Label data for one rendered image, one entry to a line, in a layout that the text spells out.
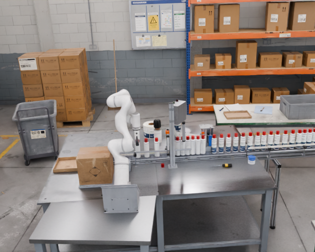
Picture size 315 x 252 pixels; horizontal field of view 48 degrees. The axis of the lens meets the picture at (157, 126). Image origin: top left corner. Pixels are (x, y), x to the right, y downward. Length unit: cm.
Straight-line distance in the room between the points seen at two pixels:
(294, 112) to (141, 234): 293
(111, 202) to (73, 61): 413
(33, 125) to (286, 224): 367
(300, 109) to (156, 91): 393
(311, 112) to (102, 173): 293
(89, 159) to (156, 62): 493
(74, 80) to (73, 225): 418
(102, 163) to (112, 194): 44
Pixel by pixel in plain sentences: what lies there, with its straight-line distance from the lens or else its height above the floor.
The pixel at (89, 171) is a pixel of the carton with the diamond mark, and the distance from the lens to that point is 327.
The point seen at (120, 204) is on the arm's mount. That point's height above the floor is 91.
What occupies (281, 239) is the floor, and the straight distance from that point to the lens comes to 410.
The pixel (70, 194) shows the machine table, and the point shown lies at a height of 83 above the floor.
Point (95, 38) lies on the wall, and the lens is 798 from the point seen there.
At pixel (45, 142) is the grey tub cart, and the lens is 563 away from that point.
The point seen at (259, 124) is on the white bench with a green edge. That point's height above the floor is 78.
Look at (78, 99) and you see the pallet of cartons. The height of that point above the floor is 56.
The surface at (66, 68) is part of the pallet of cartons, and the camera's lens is 670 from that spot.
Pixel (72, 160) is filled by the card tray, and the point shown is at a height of 83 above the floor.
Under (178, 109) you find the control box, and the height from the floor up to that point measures 144.
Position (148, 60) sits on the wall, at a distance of 787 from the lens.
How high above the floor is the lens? 254
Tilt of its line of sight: 22 degrees down
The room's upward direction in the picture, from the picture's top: 2 degrees counter-clockwise
